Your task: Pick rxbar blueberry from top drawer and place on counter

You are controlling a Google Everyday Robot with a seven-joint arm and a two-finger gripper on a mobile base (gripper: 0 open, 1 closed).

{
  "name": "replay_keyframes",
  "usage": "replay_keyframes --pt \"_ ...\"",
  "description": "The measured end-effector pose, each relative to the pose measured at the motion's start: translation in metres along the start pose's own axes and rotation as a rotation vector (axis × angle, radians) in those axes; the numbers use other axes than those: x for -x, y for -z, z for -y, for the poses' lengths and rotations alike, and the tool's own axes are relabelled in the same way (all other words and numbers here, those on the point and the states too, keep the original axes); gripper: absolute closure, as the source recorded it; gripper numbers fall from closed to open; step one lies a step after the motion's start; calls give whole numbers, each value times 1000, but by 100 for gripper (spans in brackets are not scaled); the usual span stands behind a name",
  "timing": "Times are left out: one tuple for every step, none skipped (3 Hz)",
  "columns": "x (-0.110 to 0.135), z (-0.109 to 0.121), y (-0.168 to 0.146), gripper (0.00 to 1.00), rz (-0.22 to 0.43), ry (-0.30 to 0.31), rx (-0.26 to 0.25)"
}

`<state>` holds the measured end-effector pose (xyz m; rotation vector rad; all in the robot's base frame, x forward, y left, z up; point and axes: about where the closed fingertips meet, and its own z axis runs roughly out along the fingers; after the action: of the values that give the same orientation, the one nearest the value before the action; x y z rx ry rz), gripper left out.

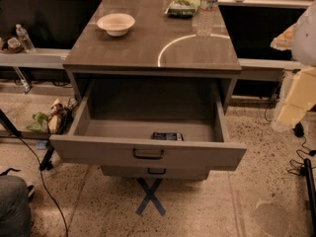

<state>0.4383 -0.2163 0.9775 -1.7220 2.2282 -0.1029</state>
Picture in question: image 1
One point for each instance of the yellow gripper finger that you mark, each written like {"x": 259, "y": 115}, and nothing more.
{"x": 300, "y": 99}
{"x": 284, "y": 40}

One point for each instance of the blue rxbar blueberry bar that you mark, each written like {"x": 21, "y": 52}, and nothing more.
{"x": 175, "y": 136}

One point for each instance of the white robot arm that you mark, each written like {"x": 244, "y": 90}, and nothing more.
{"x": 303, "y": 50}

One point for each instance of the clear water bottle on counter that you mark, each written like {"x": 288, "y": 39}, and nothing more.
{"x": 205, "y": 17}

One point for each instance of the open grey top drawer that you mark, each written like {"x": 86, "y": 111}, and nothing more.
{"x": 117, "y": 116}

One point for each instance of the grey drawer cabinet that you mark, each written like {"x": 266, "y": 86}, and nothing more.
{"x": 155, "y": 46}

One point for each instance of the grey lower drawer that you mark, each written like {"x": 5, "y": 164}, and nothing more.
{"x": 154, "y": 173}

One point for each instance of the green snack bag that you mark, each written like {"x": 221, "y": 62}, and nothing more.
{"x": 182, "y": 8}

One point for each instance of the white bowl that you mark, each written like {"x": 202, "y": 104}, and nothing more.
{"x": 116, "y": 24}

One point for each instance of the blue tape cross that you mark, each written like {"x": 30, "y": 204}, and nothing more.
{"x": 150, "y": 196}

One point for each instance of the brown snack bag on floor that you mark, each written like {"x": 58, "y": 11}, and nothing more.
{"x": 55, "y": 117}

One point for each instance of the green chip bag on floor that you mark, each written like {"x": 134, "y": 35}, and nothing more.
{"x": 39, "y": 124}

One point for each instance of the small water bottle on ledge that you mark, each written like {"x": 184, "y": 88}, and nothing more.
{"x": 24, "y": 39}

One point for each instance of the black tripod leg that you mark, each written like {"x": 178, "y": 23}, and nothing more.
{"x": 9, "y": 131}

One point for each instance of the round items on ledge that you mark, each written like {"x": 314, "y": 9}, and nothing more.
{"x": 10, "y": 46}

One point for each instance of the person's leg in jeans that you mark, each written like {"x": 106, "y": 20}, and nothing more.
{"x": 15, "y": 212}

